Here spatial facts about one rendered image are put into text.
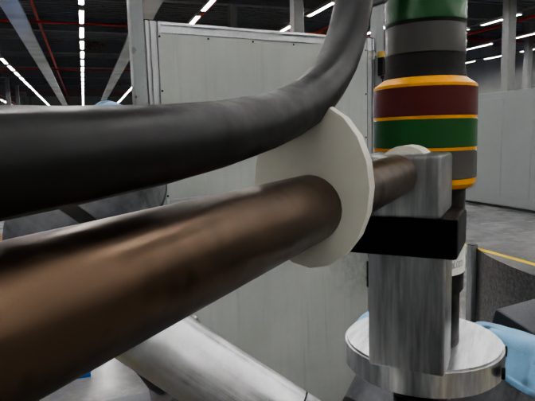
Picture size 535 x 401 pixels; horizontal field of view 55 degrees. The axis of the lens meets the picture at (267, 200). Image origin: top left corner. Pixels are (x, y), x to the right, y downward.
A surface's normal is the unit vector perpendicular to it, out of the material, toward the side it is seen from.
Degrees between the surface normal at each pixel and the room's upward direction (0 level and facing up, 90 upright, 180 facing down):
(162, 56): 90
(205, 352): 44
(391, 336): 90
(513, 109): 90
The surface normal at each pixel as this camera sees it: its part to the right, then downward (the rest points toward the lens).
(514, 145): -0.94, 0.07
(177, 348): 0.13, -0.43
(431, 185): -0.44, 0.13
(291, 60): 0.48, 0.11
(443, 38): 0.13, 0.12
